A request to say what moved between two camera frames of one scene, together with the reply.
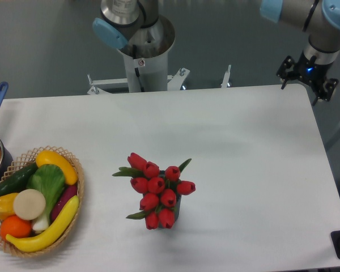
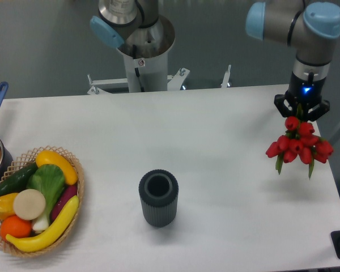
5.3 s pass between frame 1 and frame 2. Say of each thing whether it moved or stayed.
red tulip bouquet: moved
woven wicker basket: stayed
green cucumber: stayed
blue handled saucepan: stayed
